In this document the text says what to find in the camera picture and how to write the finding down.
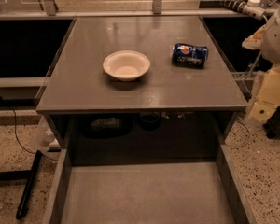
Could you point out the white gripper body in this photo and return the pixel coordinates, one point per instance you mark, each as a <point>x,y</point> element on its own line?
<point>277,37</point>

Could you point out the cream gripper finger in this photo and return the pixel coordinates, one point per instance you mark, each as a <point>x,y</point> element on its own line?
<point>253,42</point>

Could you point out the blue pepsi can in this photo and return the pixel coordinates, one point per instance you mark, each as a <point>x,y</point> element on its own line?
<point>189,55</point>

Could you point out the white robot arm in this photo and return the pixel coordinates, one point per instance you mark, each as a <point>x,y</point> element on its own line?
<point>267,40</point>

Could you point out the grey drawer cabinet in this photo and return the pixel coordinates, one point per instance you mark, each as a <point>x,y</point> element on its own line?
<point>129,90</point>

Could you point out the open grey top drawer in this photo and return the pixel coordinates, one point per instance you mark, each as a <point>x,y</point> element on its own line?
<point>193,191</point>

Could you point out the white bowl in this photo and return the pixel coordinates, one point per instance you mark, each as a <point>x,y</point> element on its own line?
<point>126,65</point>

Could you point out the black metal stand leg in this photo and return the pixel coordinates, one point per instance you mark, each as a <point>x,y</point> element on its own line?
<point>29,177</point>

